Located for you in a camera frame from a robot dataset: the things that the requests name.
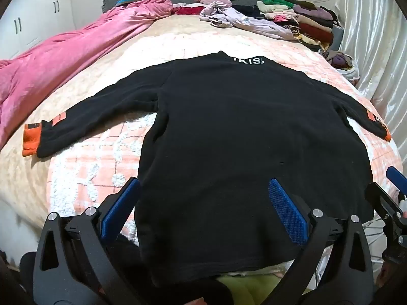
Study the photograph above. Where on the orange white plaid blanket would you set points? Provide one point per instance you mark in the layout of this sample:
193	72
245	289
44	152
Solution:
95	165

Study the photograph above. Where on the pink duvet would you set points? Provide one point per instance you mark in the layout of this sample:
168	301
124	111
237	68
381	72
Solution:
63	57

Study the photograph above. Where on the crumpled lavender garment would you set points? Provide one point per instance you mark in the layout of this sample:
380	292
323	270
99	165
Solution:
248	22

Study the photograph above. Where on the red cloth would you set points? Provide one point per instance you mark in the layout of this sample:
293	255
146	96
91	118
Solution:
189	10

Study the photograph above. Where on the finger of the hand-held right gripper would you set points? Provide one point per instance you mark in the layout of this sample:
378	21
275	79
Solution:
383	201
397	178

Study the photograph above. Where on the pile of folded clothes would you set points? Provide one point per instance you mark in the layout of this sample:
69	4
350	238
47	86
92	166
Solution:
305	19

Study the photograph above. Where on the white satin curtain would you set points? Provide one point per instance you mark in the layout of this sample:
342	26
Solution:
375	38

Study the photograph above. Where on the beige bed blanket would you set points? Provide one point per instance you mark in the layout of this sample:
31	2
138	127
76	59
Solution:
28	178

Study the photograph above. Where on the white wardrobe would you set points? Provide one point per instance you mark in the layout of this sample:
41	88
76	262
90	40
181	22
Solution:
35	16

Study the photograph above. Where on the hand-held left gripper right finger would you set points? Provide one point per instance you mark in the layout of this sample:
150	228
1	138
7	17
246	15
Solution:
287	211

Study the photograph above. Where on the black sweater with orange cuffs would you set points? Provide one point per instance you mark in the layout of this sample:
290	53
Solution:
229	127

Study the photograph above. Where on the small heap of purple clothes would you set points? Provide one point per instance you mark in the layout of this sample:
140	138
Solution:
340	60

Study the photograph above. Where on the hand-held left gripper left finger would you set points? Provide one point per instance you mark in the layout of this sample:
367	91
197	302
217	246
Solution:
122	206

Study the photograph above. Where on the person's yellow-green garment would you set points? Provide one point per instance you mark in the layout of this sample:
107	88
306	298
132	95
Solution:
251	289

